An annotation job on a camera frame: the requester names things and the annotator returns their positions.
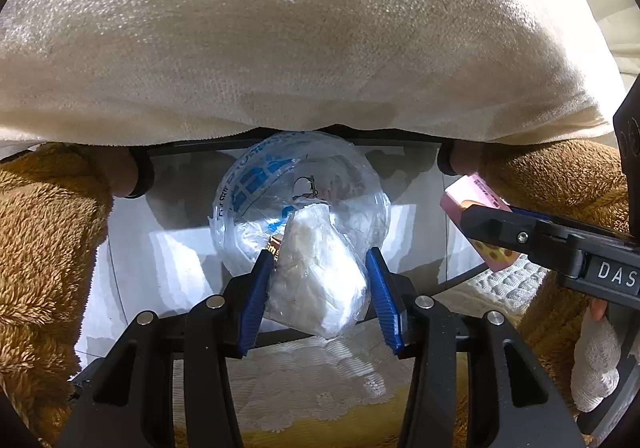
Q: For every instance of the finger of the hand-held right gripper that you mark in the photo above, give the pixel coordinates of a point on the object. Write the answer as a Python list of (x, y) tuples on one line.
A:
[(530, 214), (500, 230)]

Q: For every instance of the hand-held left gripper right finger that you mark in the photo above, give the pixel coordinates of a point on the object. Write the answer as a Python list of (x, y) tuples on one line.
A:
[(385, 298)]

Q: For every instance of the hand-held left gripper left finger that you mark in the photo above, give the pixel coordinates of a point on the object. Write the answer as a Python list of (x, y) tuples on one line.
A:
[(255, 298)]

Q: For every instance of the pink cookie box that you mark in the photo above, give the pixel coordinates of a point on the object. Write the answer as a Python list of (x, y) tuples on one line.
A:
[(467, 193)]

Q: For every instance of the brown snack packet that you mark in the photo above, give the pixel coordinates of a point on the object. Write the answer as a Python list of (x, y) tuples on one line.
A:
[(275, 244)]

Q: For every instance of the white lumpy plastic bag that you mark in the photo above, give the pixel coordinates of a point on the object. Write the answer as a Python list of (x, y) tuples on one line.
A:
[(320, 273)]

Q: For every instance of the clear plastic bag blue print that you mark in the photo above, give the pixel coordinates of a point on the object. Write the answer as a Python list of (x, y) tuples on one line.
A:
[(260, 178)]

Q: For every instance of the person's right hand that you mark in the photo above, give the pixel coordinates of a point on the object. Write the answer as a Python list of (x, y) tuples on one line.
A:
[(599, 312)]

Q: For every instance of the white patterned cloth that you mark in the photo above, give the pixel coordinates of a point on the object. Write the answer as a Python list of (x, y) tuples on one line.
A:
[(325, 378)]

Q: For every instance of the cream curtain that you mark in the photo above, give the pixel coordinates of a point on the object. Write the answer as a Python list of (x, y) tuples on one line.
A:
[(615, 18)]

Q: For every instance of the brown fluffy cloth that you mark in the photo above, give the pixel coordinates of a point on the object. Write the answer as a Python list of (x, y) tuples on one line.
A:
[(40, 253)]

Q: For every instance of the cream bed blanket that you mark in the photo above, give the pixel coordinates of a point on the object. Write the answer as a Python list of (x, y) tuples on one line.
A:
[(300, 28)]

